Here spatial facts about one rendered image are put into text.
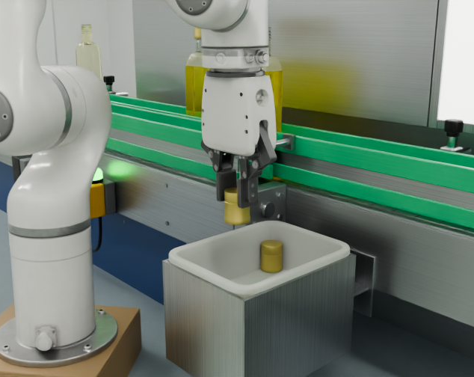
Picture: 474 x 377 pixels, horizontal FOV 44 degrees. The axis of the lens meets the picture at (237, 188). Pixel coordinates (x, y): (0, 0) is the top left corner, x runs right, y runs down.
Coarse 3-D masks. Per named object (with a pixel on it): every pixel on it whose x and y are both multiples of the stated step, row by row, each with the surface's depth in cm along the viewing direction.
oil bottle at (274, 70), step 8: (272, 56) 107; (272, 64) 106; (280, 64) 108; (272, 72) 107; (280, 72) 108; (272, 80) 107; (280, 80) 108; (272, 88) 107; (280, 88) 109; (280, 96) 109; (280, 104) 110; (280, 112) 110; (280, 120) 111; (280, 128) 111
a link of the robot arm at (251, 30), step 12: (252, 0) 68; (264, 0) 71; (252, 12) 69; (264, 12) 71; (240, 24) 69; (252, 24) 70; (264, 24) 72; (204, 36) 72; (216, 36) 71; (228, 36) 70; (240, 36) 70; (252, 36) 70; (264, 36) 72
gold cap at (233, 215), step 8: (224, 192) 79; (232, 192) 78; (224, 200) 80; (232, 200) 78; (224, 208) 80; (232, 208) 78; (240, 208) 78; (248, 208) 79; (224, 216) 80; (232, 216) 79; (240, 216) 79; (248, 216) 80; (232, 224) 79; (240, 224) 79
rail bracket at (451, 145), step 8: (448, 120) 88; (456, 120) 88; (448, 128) 88; (456, 128) 88; (448, 136) 89; (456, 136) 88; (448, 144) 89; (456, 144) 89; (456, 152) 89; (464, 152) 92
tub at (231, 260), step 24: (216, 240) 88; (240, 240) 92; (264, 240) 95; (288, 240) 94; (312, 240) 90; (336, 240) 87; (192, 264) 79; (216, 264) 89; (240, 264) 92; (288, 264) 94; (312, 264) 79; (240, 288) 72; (264, 288) 73
